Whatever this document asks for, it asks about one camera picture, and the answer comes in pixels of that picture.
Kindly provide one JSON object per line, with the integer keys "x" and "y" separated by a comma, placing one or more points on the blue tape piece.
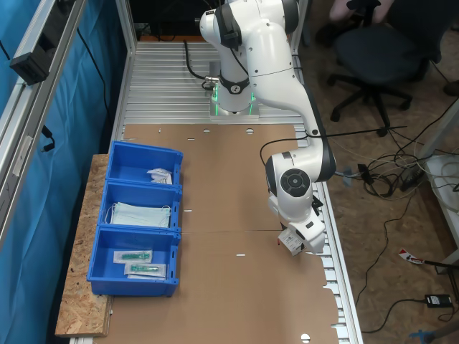
{"x": 347, "y": 177}

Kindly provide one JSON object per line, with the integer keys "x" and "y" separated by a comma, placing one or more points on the blue bin with syringe packets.
{"x": 104, "y": 258}

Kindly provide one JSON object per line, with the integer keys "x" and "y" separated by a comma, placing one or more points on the black floor power strip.
{"x": 412, "y": 177}

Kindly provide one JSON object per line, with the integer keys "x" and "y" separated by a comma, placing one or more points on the dark office chair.
{"x": 380, "y": 50}

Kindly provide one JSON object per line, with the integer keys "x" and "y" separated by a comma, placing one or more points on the long aluminium frame beam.
{"x": 32, "y": 107}

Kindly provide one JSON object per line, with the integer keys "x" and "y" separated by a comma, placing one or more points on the blue bin with gauze packets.
{"x": 123, "y": 161}

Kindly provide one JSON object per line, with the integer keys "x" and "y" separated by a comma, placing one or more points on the white shelf unit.
{"x": 446, "y": 200}

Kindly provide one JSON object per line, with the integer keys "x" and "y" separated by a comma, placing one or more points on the blue bin with masks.
{"x": 143, "y": 192}

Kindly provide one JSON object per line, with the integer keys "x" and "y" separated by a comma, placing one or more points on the black power adapter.
{"x": 437, "y": 300}

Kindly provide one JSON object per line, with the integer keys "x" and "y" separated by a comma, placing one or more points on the short aluminium bar with camera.
{"x": 32, "y": 68}

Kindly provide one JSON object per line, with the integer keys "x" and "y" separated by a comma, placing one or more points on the brown cardboard sheet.
{"x": 222, "y": 200}

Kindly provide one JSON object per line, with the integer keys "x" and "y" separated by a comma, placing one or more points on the red and white tag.
{"x": 409, "y": 256}

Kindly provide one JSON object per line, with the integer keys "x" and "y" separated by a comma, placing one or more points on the black stand leg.
{"x": 443, "y": 267}

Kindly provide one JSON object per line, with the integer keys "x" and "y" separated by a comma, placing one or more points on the person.
{"x": 340, "y": 10}

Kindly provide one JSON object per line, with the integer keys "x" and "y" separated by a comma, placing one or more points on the clear packet with green syringe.
{"x": 132, "y": 256}
{"x": 145, "y": 269}

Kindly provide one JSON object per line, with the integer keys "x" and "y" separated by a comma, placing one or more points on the OSB wood board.
{"x": 82, "y": 286}

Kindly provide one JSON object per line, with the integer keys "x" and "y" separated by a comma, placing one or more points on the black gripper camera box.
{"x": 317, "y": 206}

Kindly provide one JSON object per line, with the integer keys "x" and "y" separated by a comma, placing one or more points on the stack of pale face masks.
{"x": 140, "y": 215}

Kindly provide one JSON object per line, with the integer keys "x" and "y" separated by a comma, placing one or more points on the aluminium frame post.
{"x": 125, "y": 28}

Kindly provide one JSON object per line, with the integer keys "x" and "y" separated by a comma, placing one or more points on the white Fuhrmann gauze packet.
{"x": 289, "y": 243}
{"x": 163, "y": 180}
{"x": 157, "y": 171}

